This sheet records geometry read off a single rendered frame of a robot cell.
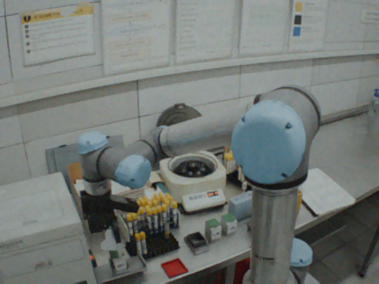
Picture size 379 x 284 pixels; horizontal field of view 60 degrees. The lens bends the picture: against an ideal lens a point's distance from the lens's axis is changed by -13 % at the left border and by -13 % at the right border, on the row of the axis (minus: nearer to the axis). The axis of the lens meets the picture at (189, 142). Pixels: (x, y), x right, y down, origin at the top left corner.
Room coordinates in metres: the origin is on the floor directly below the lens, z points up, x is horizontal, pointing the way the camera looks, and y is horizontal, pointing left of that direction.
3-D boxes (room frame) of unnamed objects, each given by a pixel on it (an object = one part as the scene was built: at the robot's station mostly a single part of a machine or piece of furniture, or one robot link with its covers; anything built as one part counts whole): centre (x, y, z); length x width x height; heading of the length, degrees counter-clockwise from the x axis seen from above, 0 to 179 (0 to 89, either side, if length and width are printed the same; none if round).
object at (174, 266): (0.83, 0.05, 0.88); 0.07 x 0.07 x 0.01; 28
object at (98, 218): (0.77, 0.24, 1.16); 0.09 x 0.08 x 0.12; 118
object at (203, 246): (0.95, -0.02, 0.89); 0.09 x 0.05 x 0.04; 27
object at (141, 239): (0.93, 0.13, 0.93); 0.17 x 0.09 x 0.11; 119
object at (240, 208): (1.10, -0.20, 0.92); 0.10 x 0.07 x 0.10; 120
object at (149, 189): (1.24, 0.16, 0.92); 0.24 x 0.12 x 0.10; 28
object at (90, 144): (0.78, 0.23, 1.32); 0.09 x 0.08 x 0.11; 58
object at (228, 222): (1.02, -0.14, 0.91); 0.05 x 0.04 x 0.07; 28
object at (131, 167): (0.74, 0.14, 1.32); 0.11 x 0.11 x 0.08; 58
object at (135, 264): (0.78, 0.24, 0.92); 0.21 x 0.07 x 0.05; 118
